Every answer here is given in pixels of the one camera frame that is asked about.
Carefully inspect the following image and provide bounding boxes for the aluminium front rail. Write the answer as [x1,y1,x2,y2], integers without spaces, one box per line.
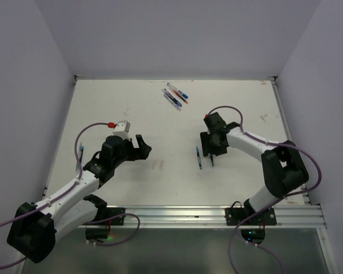
[24,203,325,229]

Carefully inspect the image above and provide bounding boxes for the dark blue pen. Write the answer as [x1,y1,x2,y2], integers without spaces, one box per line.
[164,92,181,106]

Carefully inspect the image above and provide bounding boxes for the red ink pen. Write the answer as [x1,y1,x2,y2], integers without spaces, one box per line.
[170,89,189,104]

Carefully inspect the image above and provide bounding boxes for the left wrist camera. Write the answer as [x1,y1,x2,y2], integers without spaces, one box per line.
[113,120,130,140]

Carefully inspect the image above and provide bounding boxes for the green pen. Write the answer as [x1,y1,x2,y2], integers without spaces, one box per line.
[210,155,215,167]

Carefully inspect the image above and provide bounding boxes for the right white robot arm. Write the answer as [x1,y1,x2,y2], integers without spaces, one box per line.
[200,112,309,224]

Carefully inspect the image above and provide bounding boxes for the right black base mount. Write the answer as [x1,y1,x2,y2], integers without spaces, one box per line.
[225,200,277,226]

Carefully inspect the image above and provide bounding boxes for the clear blue pen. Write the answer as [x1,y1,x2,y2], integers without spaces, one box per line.
[162,88,182,111]

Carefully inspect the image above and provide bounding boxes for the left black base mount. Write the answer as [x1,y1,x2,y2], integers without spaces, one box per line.
[85,207,125,243]

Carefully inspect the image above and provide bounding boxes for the aluminium right side rail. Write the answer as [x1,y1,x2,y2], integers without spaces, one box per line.
[269,76,321,206]

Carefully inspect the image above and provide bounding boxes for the light blue pen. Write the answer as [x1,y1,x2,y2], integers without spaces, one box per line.
[196,146,202,170]

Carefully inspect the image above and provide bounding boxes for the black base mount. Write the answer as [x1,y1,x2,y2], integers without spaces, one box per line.
[225,200,277,226]
[85,207,125,243]

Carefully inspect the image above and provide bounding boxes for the blue capped pen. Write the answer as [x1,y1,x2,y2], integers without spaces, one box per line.
[167,82,188,99]

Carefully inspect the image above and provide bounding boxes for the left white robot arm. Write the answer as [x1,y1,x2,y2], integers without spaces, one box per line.
[7,135,151,263]

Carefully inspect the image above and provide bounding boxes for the aluminium rail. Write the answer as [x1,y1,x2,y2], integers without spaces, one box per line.
[24,203,325,229]
[269,76,321,206]

